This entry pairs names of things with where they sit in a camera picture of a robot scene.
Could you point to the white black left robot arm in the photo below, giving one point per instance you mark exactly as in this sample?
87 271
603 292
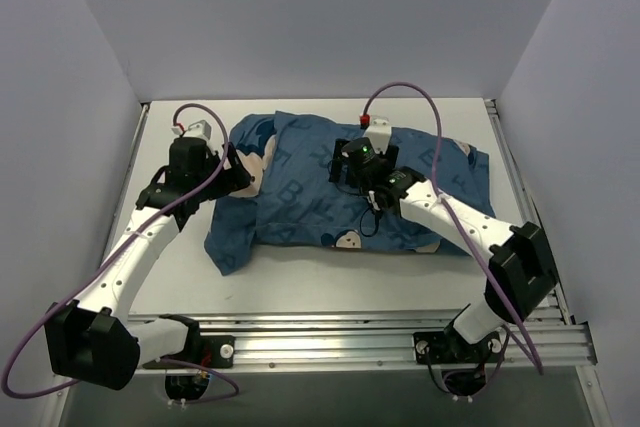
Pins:
88 337

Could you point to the blue cartoon print pillowcase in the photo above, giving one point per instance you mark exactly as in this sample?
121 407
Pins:
292 201

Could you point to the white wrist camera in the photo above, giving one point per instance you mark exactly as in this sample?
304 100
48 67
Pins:
199 130
378 130

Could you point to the aluminium front frame rail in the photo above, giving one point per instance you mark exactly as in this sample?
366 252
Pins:
391 340

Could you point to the aluminium table edge rail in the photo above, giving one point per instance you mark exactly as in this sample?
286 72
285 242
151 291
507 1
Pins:
132 155

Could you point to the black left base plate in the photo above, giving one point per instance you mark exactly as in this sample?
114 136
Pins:
215 352

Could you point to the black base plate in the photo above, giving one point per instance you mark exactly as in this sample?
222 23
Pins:
449 348
215 352

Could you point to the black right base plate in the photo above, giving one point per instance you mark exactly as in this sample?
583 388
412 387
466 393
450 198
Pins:
449 348

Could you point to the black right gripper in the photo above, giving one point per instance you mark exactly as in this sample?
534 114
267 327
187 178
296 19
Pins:
339 162

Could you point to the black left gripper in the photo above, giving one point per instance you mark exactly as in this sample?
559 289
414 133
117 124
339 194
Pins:
232 170

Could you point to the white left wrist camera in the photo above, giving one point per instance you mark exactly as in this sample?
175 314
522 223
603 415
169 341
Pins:
199 130

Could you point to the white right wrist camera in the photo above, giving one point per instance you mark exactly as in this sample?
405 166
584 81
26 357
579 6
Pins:
378 130

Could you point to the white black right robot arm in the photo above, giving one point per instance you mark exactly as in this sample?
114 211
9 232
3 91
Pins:
517 261

